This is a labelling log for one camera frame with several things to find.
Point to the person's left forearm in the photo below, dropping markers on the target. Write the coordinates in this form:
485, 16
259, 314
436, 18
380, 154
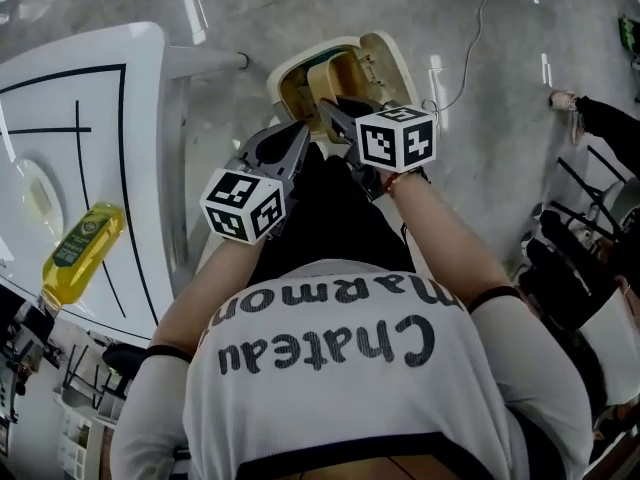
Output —
205, 288

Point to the clear round plastic container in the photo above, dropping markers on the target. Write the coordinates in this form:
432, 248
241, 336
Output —
42, 195

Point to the person's right forearm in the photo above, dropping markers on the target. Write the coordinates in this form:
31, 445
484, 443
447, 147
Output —
445, 238

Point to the green and black device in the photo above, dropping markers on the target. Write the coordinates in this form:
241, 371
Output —
629, 33

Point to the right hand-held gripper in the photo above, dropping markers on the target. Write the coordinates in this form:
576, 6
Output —
395, 138

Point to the black metal stool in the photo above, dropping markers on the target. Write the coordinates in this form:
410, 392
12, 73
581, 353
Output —
107, 363

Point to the black equipment clutter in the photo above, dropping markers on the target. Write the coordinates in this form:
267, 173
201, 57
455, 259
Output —
22, 338

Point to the black chair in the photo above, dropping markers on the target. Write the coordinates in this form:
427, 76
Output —
575, 263

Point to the white table with black lines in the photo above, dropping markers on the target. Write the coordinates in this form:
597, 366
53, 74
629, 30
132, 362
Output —
150, 48

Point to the cream plastic trash bin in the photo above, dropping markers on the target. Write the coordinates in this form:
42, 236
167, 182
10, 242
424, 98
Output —
395, 68

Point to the yellow oil bottle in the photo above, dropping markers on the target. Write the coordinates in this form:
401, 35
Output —
82, 253

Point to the white shelf unit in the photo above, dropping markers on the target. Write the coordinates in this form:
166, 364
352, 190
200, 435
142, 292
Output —
80, 443

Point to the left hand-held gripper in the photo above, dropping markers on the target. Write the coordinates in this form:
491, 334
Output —
235, 203

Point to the person's black trousers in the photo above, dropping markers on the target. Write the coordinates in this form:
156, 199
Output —
335, 218

